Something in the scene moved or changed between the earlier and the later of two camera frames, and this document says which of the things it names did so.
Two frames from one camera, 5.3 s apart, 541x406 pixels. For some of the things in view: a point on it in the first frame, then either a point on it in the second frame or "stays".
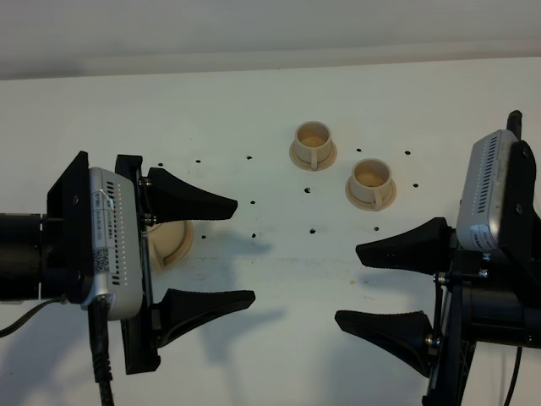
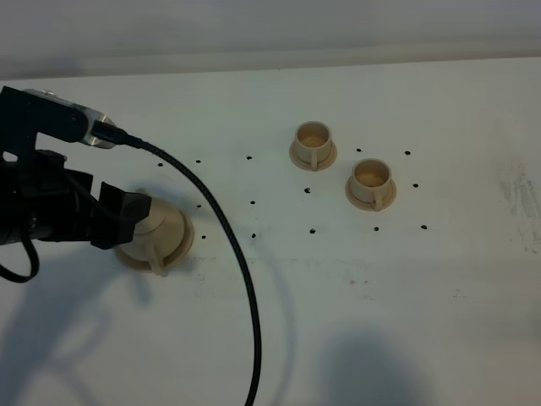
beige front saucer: x=387 y=200 stays
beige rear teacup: x=313 y=142 stays
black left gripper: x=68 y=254 to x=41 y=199
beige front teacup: x=369 y=178 stays
